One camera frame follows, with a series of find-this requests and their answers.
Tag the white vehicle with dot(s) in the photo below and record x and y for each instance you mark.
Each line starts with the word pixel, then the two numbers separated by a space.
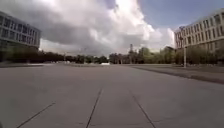
pixel 105 63

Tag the distant building with tower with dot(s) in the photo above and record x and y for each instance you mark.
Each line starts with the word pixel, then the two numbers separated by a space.
pixel 121 58

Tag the grey paved plaza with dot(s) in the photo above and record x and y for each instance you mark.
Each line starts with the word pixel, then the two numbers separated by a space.
pixel 83 90

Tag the row of dark trees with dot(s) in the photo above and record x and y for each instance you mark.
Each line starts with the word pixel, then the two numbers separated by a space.
pixel 50 56

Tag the pale pole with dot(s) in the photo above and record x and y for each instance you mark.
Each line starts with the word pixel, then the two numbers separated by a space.
pixel 185 58

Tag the row of green trees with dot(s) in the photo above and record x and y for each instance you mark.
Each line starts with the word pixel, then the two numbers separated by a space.
pixel 200 56

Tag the dark raised ground strip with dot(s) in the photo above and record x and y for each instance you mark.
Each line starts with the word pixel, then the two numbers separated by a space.
pixel 200 74

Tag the pale building with many windows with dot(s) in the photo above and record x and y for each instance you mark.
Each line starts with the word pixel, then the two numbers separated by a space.
pixel 203 31

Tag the grey glass-fronted building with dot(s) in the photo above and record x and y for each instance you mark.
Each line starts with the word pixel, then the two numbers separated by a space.
pixel 16 33

